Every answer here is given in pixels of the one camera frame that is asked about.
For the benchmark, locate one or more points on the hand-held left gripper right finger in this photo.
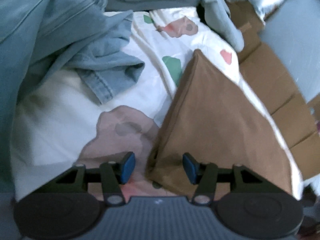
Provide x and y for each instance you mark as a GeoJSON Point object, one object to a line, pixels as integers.
{"type": "Point", "coordinates": [191, 168]}

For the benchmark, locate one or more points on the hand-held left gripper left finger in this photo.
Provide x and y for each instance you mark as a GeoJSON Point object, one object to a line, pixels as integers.
{"type": "Point", "coordinates": [127, 167]}

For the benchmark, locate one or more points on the brown printed t-shirt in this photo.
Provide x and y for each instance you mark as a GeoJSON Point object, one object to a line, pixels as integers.
{"type": "Point", "coordinates": [212, 120]}

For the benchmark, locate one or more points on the blue denim pants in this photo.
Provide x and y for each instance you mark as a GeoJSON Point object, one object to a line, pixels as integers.
{"type": "Point", "coordinates": [50, 42]}

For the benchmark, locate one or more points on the bear print bedsheet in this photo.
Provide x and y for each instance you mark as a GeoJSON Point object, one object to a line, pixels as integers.
{"type": "Point", "coordinates": [75, 110]}

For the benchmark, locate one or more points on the flattened cardboard box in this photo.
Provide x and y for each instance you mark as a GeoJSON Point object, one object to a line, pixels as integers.
{"type": "Point", "coordinates": [275, 87]}

